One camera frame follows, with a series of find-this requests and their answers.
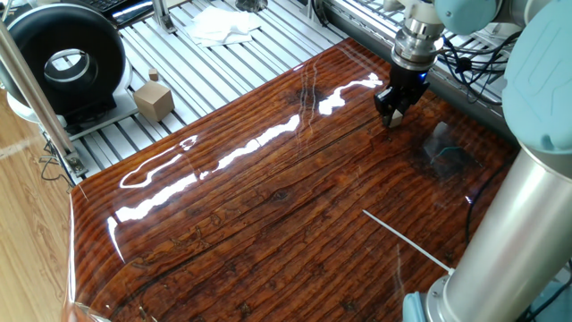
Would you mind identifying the black keyboard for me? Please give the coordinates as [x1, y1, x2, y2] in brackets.
[80, 0, 154, 24]

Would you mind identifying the black round duct fan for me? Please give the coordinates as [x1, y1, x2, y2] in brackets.
[0, 3, 128, 118]

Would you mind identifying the white fan base plate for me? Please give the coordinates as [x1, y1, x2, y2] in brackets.
[6, 60, 139, 140]

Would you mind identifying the white cloth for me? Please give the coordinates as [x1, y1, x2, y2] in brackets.
[184, 4, 263, 48]

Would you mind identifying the large wooden cube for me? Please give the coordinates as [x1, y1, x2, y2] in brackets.
[132, 80, 176, 123]

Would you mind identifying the white cable tie tail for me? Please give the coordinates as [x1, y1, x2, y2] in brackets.
[362, 208, 457, 276]

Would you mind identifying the long black robot cable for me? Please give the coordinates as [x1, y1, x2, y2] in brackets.
[463, 164, 516, 246]

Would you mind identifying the glossy wood grain mat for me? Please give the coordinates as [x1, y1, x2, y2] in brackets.
[62, 38, 519, 322]

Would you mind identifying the dark round metal object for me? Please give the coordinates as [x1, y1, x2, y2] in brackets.
[234, 0, 269, 13]

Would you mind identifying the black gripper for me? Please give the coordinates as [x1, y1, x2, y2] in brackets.
[373, 64, 431, 129]

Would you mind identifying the thin black cable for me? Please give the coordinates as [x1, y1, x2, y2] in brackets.
[38, 138, 75, 185]

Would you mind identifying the aluminium frame post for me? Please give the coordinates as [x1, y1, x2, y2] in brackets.
[0, 20, 88, 178]

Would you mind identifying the black cable with plug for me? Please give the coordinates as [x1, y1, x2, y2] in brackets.
[437, 30, 524, 107]

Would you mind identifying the short aluminium bracket post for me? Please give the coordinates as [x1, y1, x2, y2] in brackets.
[151, 0, 178, 35]

